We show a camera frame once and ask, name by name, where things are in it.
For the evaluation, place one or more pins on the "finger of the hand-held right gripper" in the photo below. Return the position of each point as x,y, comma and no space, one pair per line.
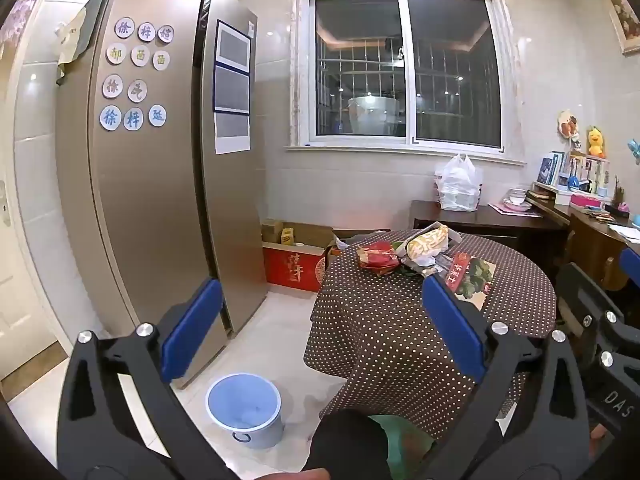
631,266
607,332

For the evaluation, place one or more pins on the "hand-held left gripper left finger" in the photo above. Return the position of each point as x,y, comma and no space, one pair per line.
192,330

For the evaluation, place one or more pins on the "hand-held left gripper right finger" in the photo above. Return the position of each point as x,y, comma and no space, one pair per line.
452,330

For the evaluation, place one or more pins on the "printed wrapper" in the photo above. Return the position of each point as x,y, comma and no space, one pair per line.
425,262

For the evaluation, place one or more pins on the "yellow snack packet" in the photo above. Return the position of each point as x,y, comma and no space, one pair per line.
425,240

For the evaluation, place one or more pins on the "blue plastic bucket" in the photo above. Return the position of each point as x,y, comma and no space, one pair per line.
245,410

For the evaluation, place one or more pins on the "red snack packet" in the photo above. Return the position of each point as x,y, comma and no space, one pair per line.
377,257

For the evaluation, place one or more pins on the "round polka-dot covered table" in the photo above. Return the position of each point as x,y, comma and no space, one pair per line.
380,320

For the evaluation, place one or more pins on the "pink flat box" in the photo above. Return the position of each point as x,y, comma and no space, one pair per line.
587,201

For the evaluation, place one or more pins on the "dark wooden shelf desk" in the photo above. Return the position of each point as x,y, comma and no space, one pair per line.
560,205

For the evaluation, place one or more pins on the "row of books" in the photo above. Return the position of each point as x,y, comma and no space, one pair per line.
575,172

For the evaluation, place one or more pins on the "red cardboard box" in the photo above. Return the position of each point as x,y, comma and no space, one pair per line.
292,270

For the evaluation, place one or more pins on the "pink paper mat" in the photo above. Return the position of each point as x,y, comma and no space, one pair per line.
520,211

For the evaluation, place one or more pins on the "green plastic stool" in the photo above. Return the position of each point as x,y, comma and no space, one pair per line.
407,450

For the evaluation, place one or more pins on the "yellow plush duck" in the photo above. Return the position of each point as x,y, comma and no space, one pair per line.
595,142

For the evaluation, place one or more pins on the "small yellow box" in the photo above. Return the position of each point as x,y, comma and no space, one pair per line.
287,236

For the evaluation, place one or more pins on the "stacked white bowls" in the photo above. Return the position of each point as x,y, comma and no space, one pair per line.
515,199

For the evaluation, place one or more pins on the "printed brown cardboard box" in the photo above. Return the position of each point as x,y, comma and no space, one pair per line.
350,240

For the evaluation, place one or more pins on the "silver double door refrigerator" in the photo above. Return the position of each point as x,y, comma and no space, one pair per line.
150,200

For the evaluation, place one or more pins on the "white plastic bag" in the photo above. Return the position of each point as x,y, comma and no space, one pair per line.
459,185

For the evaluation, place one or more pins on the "white door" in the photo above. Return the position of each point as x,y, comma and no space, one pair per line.
25,260

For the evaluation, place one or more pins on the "white edged grey sheet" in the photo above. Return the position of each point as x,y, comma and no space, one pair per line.
231,132

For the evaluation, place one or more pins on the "blue framed grey sheet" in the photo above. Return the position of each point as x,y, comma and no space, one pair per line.
232,47
231,89

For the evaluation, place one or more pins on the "group of round paper magnets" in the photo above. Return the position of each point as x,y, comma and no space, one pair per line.
132,80

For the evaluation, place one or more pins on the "white framed window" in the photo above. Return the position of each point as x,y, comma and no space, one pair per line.
405,65

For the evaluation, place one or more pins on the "hanging white cloth bag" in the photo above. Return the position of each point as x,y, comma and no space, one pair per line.
70,40

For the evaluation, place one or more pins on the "round orange wall decoration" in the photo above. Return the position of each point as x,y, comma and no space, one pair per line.
567,125

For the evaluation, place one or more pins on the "framed wall picture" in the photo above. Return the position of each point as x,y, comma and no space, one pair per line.
624,17

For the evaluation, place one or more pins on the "pink floral wall picture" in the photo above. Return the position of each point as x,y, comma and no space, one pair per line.
17,17

